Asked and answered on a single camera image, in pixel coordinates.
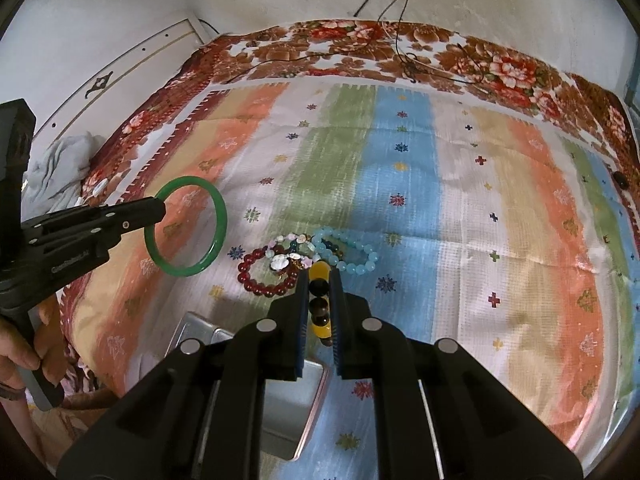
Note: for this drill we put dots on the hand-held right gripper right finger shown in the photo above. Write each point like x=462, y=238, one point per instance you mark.
x=337, y=320

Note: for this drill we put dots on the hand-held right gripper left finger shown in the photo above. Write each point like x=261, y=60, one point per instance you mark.
x=301, y=320

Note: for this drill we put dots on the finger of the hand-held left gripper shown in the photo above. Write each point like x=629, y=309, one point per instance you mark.
x=75, y=247
x=100, y=217

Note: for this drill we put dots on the silver metal tin box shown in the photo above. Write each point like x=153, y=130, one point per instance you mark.
x=285, y=410

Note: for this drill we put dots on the green jade bangle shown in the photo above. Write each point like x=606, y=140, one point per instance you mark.
x=218, y=240

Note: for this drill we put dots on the person's left forearm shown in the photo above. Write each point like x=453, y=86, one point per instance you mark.
x=15, y=425

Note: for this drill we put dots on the person's left hand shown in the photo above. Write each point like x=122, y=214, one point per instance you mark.
x=20, y=352

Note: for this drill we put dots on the small white object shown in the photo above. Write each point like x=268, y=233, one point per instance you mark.
x=100, y=186

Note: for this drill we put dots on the grey crumpled cloth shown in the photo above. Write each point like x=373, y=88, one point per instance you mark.
x=60, y=165

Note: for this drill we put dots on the white headboard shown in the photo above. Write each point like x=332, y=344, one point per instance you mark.
x=125, y=70

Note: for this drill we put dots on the striped pastel bed sheet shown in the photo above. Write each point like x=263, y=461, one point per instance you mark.
x=450, y=210

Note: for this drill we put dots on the dark wristband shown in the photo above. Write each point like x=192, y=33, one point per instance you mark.
x=11, y=392

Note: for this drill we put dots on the brown floral blanket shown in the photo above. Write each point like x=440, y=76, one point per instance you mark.
x=350, y=55

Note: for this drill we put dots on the small black object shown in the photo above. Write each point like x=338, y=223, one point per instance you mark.
x=621, y=179

